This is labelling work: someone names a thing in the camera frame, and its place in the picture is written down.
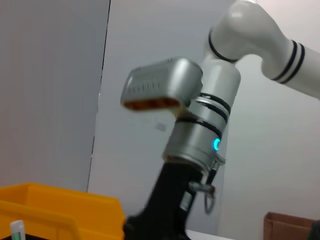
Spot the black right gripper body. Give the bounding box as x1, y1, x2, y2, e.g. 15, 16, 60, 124
121, 161, 216, 240

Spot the green utility knife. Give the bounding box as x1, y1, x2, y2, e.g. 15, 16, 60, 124
9, 219, 26, 240

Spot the yellow plastic bin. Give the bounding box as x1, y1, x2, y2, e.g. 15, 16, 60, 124
0, 182, 126, 240

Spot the brown cardboard box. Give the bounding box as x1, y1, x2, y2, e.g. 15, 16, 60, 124
263, 211, 320, 240

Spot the right gripper cable with plug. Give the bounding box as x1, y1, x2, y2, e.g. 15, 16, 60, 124
187, 159, 227, 215

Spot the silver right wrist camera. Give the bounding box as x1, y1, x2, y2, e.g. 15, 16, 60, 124
119, 57, 205, 118

